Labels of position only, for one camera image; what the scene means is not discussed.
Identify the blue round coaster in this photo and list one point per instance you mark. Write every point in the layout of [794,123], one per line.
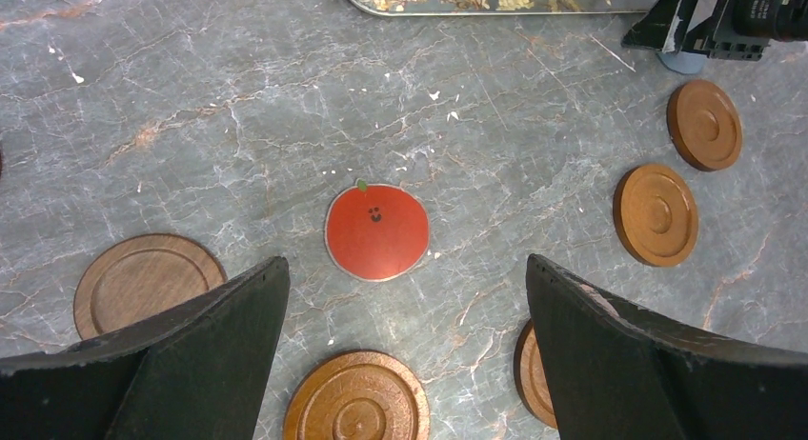
[684,63]

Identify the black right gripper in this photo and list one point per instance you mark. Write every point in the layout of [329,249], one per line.
[736,29]

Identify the glossy wooden ridged coaster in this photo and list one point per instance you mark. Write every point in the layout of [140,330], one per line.
[359,394]

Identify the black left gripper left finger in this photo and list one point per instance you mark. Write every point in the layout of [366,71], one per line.
[196,371]

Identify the dark brown flat coaster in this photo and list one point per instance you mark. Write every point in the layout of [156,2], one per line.
[140,277]

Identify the red round coaster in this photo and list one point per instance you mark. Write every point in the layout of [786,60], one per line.
[376,232]

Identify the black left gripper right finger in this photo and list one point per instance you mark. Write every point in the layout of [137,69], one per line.
[617,370]

